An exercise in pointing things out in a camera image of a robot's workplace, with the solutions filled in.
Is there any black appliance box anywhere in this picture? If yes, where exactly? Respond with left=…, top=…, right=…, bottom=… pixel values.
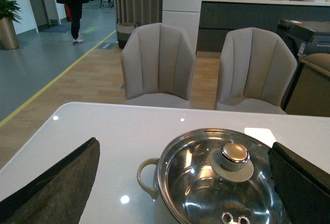
left=276, top=20, right=329, bottom=59

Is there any white electric cooking pot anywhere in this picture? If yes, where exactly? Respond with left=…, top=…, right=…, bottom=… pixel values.
left=136, top=158, right=166, bottom=224

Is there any beige padded chair left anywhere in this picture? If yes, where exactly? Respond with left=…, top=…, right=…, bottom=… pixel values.
left=121, top=23, right=196, bottom=109

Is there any beige padded chair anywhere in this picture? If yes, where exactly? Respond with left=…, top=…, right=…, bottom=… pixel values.
left=121, top=23, right=196, bottom=109
left=214, top=27, right=298, bottom=114

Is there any brown cushioned cabinet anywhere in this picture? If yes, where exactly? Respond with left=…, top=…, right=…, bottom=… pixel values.
left=285, top=53, right=329, bottom=117

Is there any beige padded chair right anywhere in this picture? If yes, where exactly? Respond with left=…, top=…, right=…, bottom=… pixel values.
left=214, top=27, right=298, bottom=114

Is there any glass pot lid with knob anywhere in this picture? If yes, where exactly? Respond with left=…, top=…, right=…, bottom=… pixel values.
left=155, top=129, right=290, bottom=223

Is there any grey kitchen counter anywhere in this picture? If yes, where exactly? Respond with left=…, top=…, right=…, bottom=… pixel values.
left=196, top=0, right=329, bottom=52

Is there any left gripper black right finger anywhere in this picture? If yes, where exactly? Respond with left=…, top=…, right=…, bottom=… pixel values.
left=268, top=142, right=329, bottom=223

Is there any woven laundry basket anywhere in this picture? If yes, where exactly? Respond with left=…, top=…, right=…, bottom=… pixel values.
left=116, top=19, right=139, bottom=49

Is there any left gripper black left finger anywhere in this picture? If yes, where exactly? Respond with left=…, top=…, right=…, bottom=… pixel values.
left=1, top=137, right=100, bottom=223

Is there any potted green plant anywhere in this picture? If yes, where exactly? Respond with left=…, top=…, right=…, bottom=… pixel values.
left=1, top=0, right=21, bottom=50

